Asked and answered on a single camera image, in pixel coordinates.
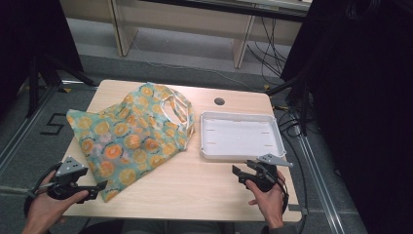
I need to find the person's left hand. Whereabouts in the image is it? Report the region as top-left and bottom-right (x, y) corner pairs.
(20, 170), (91, 234)

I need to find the aluminium floor rail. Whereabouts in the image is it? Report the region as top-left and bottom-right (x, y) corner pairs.
(0, 83), (60, 178)
(295, 133), (346, 234)

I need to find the person's right hand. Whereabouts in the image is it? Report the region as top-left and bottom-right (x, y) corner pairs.
(244, 170), (287, 230)

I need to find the black metal stand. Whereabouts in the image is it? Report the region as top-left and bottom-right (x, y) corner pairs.
(264, 73), (310, 137)
(25, 54), (99, 119)

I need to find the white plastic tray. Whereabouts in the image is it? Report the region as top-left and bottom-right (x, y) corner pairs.
(199, 110), (287, 163)

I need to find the bundle of black floor cables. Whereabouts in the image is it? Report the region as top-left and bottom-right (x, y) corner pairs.
(245, 16), (290, 88)

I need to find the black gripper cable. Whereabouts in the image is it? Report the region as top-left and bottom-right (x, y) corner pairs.
(22, 161), (63, 219)
(276, 176), (290, 216)

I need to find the orange fruit print shopping bag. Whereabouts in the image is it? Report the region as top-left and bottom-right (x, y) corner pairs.
(65, 81), (196, 203)

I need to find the light wooden desk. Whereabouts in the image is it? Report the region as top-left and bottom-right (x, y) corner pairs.
(59, 0), (314, 69)

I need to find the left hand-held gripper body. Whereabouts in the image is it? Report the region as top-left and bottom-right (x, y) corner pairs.
(47, 155), (99, 201)

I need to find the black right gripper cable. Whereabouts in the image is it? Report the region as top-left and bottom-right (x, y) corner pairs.
(276, 176), (290, 216)

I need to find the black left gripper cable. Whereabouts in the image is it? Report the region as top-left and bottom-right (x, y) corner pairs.
(22, 161), (63, 219)

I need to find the grey tape strip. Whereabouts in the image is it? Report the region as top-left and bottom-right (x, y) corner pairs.
(287, 203), (309, 215)

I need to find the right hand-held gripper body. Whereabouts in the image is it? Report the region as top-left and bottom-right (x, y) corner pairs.
(242, 153), (294, 193)

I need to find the black curtain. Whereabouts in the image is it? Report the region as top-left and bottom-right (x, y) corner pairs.
(0, 0), (85, 115)
(281, 0), (413, 234)

